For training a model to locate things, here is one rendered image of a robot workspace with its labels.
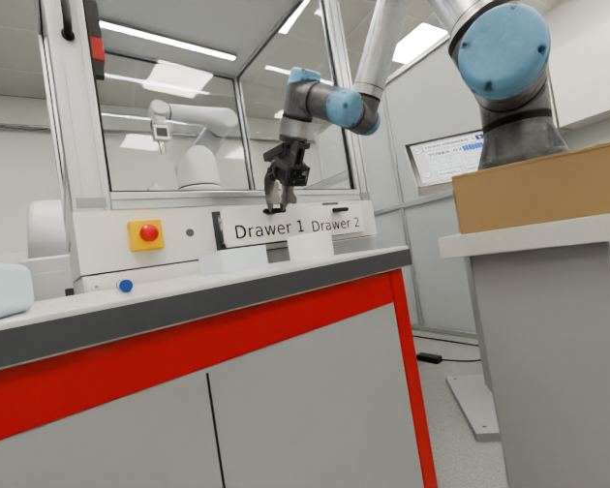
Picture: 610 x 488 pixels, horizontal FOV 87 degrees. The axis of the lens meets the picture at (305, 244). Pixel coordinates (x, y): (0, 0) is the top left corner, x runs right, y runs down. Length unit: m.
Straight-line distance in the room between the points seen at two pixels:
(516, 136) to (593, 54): 3.31
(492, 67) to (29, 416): 0.66
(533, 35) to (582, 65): 3.40
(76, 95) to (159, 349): 0.78
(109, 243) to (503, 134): 0.87
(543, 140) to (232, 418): 0.65
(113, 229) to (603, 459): 1.04
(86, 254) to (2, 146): 3.64
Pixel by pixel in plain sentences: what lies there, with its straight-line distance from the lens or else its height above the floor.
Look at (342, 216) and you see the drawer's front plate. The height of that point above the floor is 0.88.
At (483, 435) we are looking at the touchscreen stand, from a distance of 1.49.
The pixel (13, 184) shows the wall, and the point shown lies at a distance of 4.37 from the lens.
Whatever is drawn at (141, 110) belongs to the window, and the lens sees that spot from 1.03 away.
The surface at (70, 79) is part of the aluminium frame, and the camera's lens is 1.01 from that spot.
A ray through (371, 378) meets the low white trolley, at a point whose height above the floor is 0.60.
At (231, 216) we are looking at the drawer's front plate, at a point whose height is 0.90.
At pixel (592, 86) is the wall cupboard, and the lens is 3.96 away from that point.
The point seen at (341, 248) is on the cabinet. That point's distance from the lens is 1.22.
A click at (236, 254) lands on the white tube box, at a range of 0.56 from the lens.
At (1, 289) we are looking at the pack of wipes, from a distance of 0.33.
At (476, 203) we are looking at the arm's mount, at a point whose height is 0.81.
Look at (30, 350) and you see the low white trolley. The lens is 0.29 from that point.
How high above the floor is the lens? 0.77
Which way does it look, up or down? 1 degrees up
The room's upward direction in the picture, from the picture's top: 9 degrees counter-clockwise
